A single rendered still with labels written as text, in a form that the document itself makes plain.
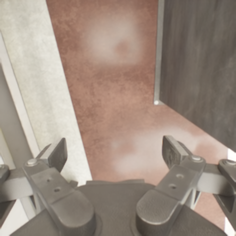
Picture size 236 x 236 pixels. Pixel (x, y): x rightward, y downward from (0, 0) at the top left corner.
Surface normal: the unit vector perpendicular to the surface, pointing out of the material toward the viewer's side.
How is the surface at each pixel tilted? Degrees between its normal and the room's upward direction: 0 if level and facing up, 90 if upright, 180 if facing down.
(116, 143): 0
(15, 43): 0
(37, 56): 0
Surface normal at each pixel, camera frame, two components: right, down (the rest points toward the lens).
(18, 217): 0.99, -0.16
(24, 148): 0.03, 0.29
